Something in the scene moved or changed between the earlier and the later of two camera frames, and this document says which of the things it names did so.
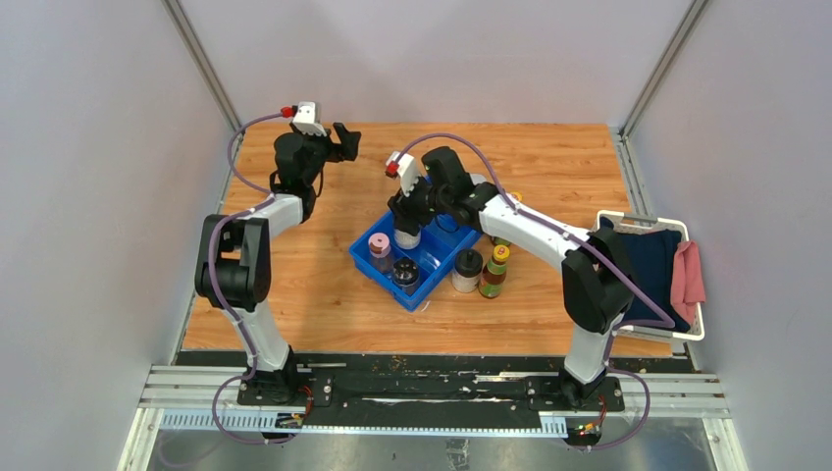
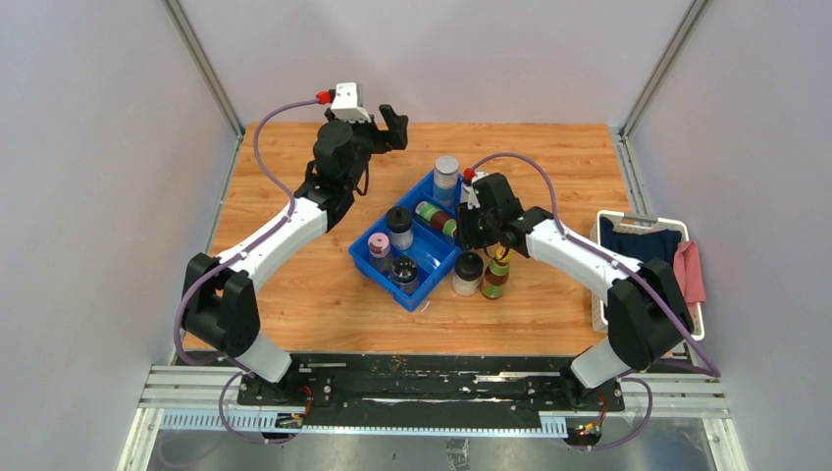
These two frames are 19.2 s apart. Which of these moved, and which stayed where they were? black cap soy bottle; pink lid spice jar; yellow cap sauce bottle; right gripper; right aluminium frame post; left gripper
Moved: right gripper; left gripper
Stayed: right aluminium frame post; pink lid spice jar; black cap soy bottle; yellow cap sauce bottle
